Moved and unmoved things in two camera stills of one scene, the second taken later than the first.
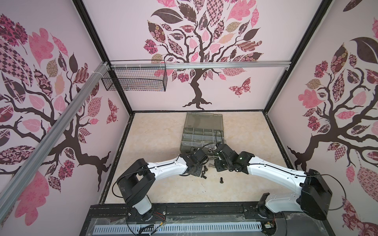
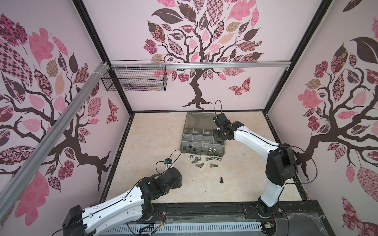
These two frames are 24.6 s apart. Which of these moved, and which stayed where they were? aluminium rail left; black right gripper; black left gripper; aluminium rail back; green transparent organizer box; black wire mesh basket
Moved: black right gripper; black left gripper
Stayed: green transparent organizer box; aluminium rail left; aluminium rail back; black wire mesh basket
